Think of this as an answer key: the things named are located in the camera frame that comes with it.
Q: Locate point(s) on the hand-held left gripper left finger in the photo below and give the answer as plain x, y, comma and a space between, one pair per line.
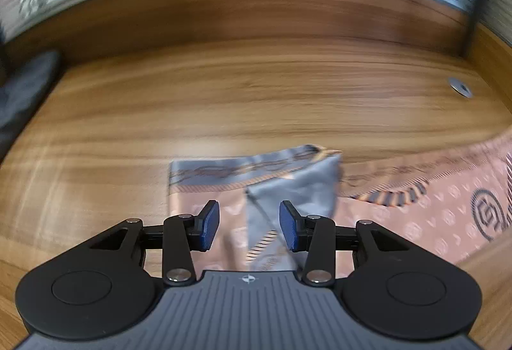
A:
208, 224

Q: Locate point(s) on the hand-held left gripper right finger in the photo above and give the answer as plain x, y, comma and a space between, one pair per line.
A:
290, 226

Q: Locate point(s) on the pink-brown printed scarf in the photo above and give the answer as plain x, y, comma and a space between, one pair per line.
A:
400, 198

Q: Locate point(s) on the metal desk grommet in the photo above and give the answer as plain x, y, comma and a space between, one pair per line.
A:
460, 87

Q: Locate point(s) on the dark grey garment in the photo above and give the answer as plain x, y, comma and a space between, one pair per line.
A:
24, 94

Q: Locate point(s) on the black partition post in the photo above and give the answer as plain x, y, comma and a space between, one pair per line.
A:
478, 2

